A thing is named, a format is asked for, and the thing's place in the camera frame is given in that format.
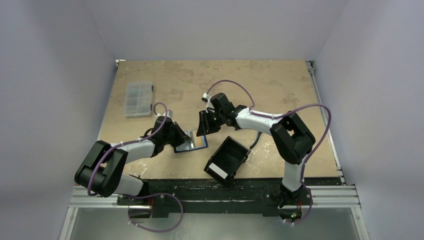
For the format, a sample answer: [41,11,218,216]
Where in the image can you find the blue card holder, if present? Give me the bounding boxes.
[173,129,208,153]

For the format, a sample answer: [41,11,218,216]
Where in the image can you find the black plastic tray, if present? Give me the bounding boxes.
[204,136,251,187]

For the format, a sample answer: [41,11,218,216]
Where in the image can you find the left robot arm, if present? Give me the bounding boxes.
[74,116,191,205]

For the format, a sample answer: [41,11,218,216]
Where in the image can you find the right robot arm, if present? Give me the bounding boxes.
[196,92,316,207]

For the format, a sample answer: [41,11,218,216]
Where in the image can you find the white card in tray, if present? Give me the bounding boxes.
[209,163,228,180]

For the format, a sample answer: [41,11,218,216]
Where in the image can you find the clear plastic organizer box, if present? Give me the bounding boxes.
[123,81,154,118]

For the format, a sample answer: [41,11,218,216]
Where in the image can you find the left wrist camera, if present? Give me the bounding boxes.
[163,109,174,119]

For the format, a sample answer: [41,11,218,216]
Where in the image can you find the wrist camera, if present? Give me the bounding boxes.
[201,93,214,113]
[163,109,174,119]

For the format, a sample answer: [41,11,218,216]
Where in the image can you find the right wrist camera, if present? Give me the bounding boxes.
[201,93,214,113]

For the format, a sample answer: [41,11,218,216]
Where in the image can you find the blue handled pliers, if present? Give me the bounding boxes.
[249,132,262,150]

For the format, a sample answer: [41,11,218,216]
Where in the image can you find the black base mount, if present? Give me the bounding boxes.
[96,178,344,220]

